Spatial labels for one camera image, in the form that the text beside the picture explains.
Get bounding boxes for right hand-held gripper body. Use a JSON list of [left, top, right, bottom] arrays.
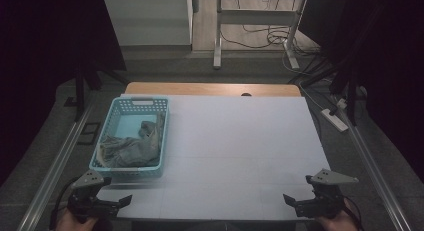
[[294, 168, 360, 221]]

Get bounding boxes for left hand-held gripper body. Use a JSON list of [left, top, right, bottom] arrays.
[[66, 169, 121, 224]]

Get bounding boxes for blue denim shorts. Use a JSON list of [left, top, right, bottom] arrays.
[[97, 111, 167, 169]]

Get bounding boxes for light blue plastic basket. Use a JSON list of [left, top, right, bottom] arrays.
[[88, 96, 170, 179]]

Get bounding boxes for person's right hand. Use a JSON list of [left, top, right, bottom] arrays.
[[315, 204, 360, 231]]

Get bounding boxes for person's left hand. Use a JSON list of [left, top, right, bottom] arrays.
[[54, 209, 98, 231]]

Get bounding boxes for white power strip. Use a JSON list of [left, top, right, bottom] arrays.
[[320, 107, 350, 133]]

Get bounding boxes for white table mat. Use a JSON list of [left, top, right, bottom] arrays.
[[96, 93, 342, 222]]

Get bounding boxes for black metal stand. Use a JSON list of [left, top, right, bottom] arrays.
[[328, 4, 388, 127], [63, 55, 129, 123]]

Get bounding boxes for dark curtain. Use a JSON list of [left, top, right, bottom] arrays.
[[299, 0, 424, 184], [0, 0, 127, 187]]

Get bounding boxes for wooden table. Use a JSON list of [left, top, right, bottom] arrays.
[[124, 81, 303, 98]]

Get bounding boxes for white cabinet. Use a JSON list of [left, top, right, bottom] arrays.
[[103, 0, 195, 47]]

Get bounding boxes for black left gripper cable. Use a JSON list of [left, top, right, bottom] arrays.
[[48, 177, 80, 231]]

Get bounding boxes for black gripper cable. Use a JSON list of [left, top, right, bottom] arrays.
[[48, 177, 80, 231], [342, 196, 365, 231]]

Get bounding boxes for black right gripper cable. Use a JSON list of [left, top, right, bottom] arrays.
[[342, 196, 365, 231]]

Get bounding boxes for aluminium rail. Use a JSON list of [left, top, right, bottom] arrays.
[[16, 99, 97, 231], [333, 94, 413, 231]]

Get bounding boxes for black rectangular floor frame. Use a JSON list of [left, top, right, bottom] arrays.
[[76, 121, 102, 146]]

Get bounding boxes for white cable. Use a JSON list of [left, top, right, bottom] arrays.
[[297, 81, 327, 111]]

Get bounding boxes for black floor cable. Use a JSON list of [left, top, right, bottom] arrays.
[[220, 23, 323, 58]]

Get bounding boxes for white desk frame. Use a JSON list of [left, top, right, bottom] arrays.
[[212, 0, 308, 71]]

